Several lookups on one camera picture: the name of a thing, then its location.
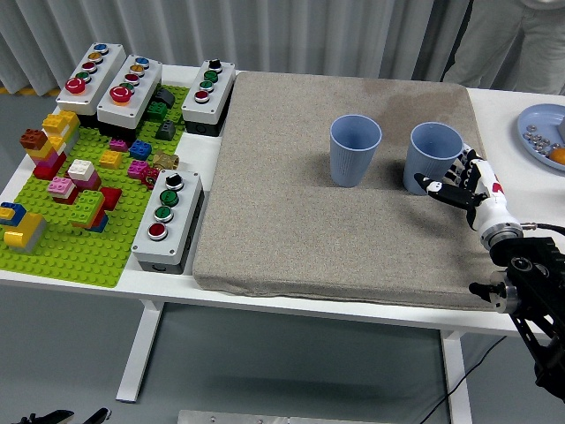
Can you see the yellow and grey brick stack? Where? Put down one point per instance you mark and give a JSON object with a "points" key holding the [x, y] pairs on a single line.
{"points": [[24, 234]]}

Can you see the red toy brick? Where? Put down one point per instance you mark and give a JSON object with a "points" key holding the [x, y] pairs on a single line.
{"points": [[111, 197]]}

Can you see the multicolour brick tower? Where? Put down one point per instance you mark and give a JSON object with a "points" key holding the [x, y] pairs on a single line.
{"points": [[50, 150]]}

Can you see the grey pleated curtain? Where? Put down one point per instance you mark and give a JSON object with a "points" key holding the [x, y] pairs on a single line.
{"points": [[265, 35]]}

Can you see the grey-brown fabric mat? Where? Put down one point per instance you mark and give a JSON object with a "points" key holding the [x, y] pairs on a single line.
{"points": [[287, 212]]}

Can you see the brass valve fitting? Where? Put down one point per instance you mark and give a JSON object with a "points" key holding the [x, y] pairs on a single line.
{"points": [[165, 161]]}

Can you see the grey sloped toy brick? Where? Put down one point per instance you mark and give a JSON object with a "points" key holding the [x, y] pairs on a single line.
{"points": [[165, 97], [166, 131]]}

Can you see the green orange blue brick stack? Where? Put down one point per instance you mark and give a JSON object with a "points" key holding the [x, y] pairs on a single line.
{"points": [[88, 209]]}

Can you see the green studded baseplate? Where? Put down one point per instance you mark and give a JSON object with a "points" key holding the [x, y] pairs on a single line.
{"points": [[79, 258]]}

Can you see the pink and red brick stack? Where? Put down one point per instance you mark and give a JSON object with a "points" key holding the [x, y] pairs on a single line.
{"points": [[62, 187]]}

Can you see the small magenta toy brick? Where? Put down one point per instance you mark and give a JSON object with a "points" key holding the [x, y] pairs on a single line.
{"points": [[118, 144]]}

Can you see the white and pink brick stack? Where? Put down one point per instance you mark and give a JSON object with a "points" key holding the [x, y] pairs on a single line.
{"points": [[84, 174]]}

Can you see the white table leg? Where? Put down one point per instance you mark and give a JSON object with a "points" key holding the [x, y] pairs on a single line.
{"points": [[141, 349], [457, 380]]}

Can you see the grey four-button control box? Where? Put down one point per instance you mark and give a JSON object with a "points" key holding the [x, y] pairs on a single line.
{"points": [[218, 95], [183, 212]]}

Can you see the light blue plate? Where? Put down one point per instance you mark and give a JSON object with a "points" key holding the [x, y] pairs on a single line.
{"points": [[540, 117]]}

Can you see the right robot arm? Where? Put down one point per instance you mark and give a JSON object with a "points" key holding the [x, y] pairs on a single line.
{"points": [[536, 282]]}

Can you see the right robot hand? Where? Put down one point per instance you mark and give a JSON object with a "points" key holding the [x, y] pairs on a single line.
{"points": [[487, 194]]}

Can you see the grey five-button control box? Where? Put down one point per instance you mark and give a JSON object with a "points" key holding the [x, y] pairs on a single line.
{"points": [[95, 84], [139, 99]]}

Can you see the blue toy brick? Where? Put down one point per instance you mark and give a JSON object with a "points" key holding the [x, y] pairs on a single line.
{"points": [[140, 149]]}

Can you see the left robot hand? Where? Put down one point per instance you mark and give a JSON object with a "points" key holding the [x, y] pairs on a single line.
{"points": [[57, 417]]}

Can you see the person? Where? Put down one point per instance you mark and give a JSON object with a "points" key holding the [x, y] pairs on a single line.
{"points": [[507, 40]]}

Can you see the dark green toy brick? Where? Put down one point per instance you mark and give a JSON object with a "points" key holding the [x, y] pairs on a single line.
{"points": [[156, 110]]}

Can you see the blue ribbed plastic cup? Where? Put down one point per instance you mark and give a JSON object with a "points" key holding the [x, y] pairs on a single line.
{"points": [[351, 165], [426, 165]]}

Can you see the blue and yellow brick stack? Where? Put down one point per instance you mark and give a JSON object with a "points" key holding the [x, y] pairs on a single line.
{"points": [[11, 214]]}

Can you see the yellow toy brick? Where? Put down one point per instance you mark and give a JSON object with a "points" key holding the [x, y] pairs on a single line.
{"points": [[110, 159]]}

